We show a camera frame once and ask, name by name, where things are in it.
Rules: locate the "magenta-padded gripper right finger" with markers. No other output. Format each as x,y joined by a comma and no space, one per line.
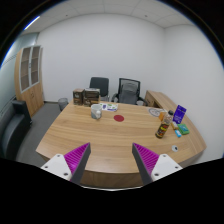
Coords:
163,165

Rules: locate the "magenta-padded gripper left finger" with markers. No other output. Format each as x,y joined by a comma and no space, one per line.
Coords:
60,165

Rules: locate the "clear drink bottle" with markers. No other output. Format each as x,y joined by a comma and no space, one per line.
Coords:
164,128

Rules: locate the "yellow packet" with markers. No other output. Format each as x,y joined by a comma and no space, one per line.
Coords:
174,125

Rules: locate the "green cloth pack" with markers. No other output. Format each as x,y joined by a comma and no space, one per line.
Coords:
183,129

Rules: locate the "orange wooden box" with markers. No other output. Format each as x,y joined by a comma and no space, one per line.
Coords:
162,115

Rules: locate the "purple card package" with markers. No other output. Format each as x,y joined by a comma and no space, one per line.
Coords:
179,114

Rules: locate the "black sofa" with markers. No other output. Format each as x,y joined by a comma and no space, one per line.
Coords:
11,130

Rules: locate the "grey waste bin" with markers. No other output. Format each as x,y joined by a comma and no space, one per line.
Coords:
63,104

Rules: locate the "white mug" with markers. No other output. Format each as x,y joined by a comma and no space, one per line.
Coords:
96,111

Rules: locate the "flat round red coaster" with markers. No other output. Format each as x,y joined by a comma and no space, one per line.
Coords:
118,118

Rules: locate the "wooden side desk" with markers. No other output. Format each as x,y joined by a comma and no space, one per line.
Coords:
160,99

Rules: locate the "tall dark brown box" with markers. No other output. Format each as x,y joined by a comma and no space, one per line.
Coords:
78,97

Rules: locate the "wooden shelf cabinet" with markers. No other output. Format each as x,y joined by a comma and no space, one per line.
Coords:
33,96

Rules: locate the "white sticker sheet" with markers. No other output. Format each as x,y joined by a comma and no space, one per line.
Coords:
109,107

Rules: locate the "dark brown flat box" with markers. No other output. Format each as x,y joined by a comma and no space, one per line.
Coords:
91,92

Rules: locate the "grey backpack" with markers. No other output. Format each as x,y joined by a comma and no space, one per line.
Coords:
128,93

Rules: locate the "black mesh office chair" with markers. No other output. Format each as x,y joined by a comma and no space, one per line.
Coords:
128,80

